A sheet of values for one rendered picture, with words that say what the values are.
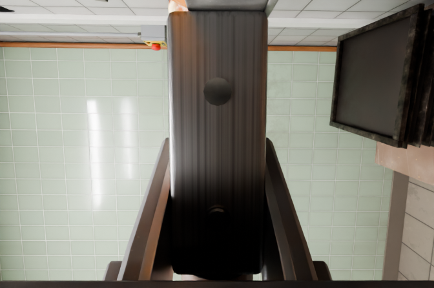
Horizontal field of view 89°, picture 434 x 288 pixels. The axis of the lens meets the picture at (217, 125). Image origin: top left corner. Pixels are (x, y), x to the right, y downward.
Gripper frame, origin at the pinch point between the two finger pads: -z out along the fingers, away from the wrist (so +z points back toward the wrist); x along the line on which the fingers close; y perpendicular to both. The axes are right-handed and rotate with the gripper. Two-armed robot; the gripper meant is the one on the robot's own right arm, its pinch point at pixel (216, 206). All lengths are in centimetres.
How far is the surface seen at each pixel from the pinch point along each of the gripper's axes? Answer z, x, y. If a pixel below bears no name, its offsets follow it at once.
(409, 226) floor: -60, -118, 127
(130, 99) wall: -104, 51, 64
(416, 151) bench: -42, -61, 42
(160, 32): -90, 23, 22
